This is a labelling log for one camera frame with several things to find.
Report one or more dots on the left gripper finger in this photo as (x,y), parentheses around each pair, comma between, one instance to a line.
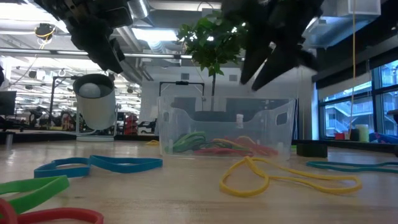
(96,40)
(118,51)

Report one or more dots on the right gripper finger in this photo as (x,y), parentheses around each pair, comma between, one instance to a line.
(278,63)
(253,56)

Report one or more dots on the red rubber band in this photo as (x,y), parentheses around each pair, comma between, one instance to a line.
(62,214)
(214,152)
(264,149)

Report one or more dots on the teal rubber band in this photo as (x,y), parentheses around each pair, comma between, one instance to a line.
(320,165)

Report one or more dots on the blue rubber band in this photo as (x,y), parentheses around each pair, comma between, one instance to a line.
(62,172)

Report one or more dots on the clear plastic bin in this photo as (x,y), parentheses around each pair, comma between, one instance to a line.
(224,124)

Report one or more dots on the linear ceiling light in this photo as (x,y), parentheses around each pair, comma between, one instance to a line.
(155,56)

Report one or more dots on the green potted plant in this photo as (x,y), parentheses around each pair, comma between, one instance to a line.
(211,43)

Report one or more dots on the round black ceiling fixture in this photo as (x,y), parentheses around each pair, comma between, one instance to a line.
(43,31)

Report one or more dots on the white cylindrical spot lamp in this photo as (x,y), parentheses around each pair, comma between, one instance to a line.
(94,112)

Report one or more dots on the red background equipment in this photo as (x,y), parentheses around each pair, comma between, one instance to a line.
(131,124)

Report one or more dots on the black rectangular block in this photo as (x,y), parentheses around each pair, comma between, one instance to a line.
(311,150)

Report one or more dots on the small red container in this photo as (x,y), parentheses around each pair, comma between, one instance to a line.
(339,136)

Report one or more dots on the black computer monitor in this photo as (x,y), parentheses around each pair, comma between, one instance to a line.
(7,102)

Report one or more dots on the pale green cylinder container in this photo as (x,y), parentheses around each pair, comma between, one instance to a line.
(362,133)

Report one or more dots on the blue object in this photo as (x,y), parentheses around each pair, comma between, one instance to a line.
(384,138)

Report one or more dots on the black metal frame stand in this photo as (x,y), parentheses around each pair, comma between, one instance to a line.
(182,83)

